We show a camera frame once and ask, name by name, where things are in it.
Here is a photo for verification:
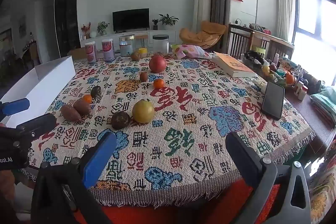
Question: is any white television cabinet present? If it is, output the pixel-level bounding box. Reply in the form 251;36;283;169
80;29;176;48

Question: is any yellow-green round citrus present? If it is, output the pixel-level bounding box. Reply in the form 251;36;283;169
132;100;155;124

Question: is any black television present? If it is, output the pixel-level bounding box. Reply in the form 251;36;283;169
112;8;150;32

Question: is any large green potted plant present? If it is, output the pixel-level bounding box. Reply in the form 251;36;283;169
159;13;179;28

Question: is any orange covered book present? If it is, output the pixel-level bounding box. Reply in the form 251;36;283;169
211;52;256;78

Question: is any red apple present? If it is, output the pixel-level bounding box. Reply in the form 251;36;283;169
148;55;167;74

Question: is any white cardboard box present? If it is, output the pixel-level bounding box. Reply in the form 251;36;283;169
0;55;76;128

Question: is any brown oval sapodilla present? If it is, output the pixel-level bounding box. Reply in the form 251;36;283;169
73;100;93;116
60;105;82;122

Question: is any covered standing air conditioner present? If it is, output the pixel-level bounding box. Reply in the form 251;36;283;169
192;0;211;30

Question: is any bushy green potted plant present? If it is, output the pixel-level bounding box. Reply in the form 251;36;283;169
97;21;110;35

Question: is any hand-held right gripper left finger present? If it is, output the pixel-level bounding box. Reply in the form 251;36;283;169
31;132;117;224

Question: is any wooden stool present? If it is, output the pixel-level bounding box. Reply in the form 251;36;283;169
135;34;149;48

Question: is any glass jar with gold lid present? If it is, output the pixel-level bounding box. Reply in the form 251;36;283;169
119;34;135;58

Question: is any dark round passion fruit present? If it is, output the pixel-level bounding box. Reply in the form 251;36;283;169
111;111;131;130

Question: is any folded green cloth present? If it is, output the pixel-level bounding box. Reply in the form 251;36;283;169
310;88;336;122

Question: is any white curtain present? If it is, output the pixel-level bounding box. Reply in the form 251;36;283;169
277;0;297;37

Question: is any patterned woven tablecloth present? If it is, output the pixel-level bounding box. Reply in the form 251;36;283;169
22;52;315;206

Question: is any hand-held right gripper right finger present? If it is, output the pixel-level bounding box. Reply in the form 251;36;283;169
225;132;311;224

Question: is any floral cushion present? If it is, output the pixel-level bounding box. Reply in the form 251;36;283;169
307;148;336;224

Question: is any black bag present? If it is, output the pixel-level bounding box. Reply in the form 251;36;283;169
243;51;264;65

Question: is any wooden slatted bench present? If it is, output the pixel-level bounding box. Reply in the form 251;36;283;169
228;24;295;60

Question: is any window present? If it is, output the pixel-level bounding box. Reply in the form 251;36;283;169
291;0;336;88

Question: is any clear jar with black lid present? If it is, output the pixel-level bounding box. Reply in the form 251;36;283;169
152;34;169;54

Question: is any red flower arrangement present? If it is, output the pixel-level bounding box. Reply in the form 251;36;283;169
81;22;91;39

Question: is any brown cardboard box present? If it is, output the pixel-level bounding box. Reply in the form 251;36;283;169
68;49;87;60

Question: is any left orange-label tin can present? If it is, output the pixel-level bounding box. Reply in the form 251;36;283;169
85;41;98;64

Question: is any dark display cabinet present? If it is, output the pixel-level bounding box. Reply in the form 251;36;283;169
54;0;80;58

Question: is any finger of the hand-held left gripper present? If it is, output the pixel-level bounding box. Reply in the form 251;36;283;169
16;113;57;140
0;98;30;119

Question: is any orange-label tin can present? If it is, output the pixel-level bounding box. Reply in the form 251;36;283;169
102;39;115;62
85;41;98;64

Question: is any orange lounge chair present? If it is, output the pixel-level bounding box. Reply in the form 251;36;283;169
179;20;228;50

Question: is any pink snack bag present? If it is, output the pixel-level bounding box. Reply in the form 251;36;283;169
171;44;212;60

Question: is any person's left forearm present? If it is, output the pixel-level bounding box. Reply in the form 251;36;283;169
0;168;27;193

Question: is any black smartphone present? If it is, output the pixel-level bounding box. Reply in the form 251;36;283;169
261;81;285;121

